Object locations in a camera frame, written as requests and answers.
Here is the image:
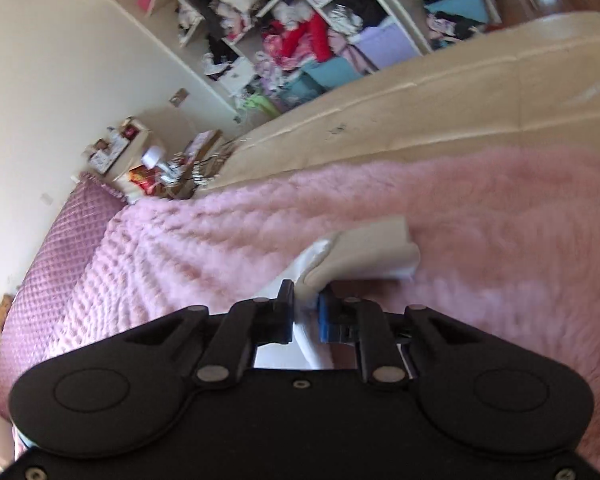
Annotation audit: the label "beige nightstand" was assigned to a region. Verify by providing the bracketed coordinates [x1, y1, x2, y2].
[87, 117, 181, 202]

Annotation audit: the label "red snack bag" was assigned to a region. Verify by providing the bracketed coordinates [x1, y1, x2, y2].
[129, 166, 161, 194]

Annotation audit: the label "dried flower branches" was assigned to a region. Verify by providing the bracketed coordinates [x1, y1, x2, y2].
[177, 142, 236, 196]

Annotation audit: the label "white printed t-shirt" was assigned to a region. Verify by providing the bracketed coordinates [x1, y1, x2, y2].
[252, 215, 422, 370]

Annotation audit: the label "pink fluffy blanket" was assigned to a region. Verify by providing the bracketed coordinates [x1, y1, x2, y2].
[52, 147, 600, 480]

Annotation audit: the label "purple quilted headboard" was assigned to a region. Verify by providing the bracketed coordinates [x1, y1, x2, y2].
[0, 172, 131, 421]

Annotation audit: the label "purple storage box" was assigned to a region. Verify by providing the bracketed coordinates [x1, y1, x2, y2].
[352, 25, 421, 71]

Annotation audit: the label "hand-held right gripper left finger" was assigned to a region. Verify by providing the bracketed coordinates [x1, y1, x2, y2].
[112, 280, 297, 391]

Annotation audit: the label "beige bed frame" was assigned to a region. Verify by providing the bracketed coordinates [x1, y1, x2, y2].
[215, 12, 600, 191]

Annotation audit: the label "teal storage box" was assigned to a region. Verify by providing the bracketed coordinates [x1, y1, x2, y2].
[424, 0, 487, 25]

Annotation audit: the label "white table lamp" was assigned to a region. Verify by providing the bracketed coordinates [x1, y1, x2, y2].
[142, 146, 169, 171]

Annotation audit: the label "blue storage bin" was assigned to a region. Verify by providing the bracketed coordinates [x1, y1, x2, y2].
[279, 77, 327, 109]
[300, 57, 364, 90]

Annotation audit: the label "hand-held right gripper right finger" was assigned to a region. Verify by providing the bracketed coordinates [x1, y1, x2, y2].
[316, 292, 481, 389]

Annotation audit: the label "pile of clothes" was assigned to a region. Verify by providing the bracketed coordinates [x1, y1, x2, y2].
[160, 0, 381, 92]

